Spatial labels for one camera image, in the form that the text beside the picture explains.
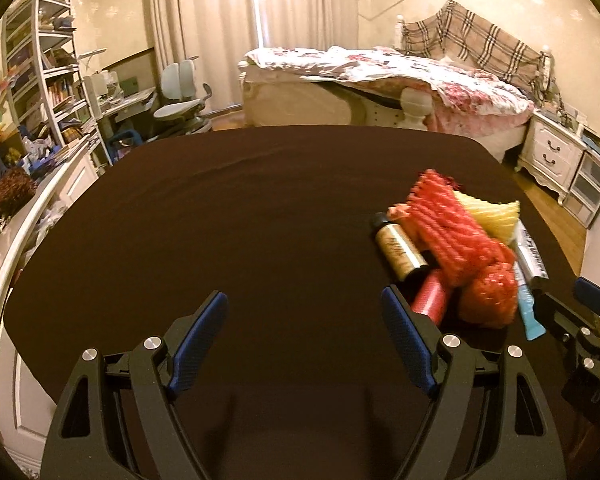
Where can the brown feather duster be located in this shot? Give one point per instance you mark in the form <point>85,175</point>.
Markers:
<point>12,192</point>

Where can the brown bottle with gold label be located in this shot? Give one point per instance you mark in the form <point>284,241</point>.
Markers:
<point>400,252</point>

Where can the orange paper bag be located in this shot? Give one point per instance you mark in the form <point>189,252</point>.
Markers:
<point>399,210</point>

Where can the red foam fruit net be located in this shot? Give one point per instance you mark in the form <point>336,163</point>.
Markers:
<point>445,225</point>

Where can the yellow foam fruit net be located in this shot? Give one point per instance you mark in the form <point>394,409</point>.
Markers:
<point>495,215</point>

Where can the cream curtain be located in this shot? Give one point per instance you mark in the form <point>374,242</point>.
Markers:
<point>220,20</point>

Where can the blue and white tube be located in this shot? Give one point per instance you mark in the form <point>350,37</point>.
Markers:
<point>530,315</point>

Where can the grey office chair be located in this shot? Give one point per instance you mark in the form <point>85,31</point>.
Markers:
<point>180,105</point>

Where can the floral duvet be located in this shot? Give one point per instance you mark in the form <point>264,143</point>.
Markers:
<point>380,67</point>

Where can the bed with floral cover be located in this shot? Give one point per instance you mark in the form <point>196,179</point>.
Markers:
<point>290,105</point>

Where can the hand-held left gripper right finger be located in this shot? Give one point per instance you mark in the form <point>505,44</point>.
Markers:
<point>405,335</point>

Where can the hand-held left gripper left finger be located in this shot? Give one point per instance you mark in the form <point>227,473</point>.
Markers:
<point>200,335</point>

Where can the white nightstand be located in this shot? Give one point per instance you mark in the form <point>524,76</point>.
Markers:
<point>547,152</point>

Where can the pink ribbed tube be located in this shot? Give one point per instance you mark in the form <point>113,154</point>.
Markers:
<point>430,295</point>

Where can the plaid blanket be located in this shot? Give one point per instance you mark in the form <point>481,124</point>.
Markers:
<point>485,40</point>

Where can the white cabinet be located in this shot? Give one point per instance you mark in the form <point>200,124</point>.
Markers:
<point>75,180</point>

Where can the white study desk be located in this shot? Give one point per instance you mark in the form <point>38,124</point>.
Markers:
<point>125,105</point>

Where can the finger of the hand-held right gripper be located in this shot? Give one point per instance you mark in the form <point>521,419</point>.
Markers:
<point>560,315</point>
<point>597,297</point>

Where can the white bookshelf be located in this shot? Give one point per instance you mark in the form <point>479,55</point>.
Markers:
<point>45,80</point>

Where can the blue step stool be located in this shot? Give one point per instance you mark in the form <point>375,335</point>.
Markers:
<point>125,140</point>

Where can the plastic drawer unit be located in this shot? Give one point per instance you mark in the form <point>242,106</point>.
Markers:
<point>590,185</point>

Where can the white desk lamp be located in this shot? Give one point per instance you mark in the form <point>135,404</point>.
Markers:
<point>91,54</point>

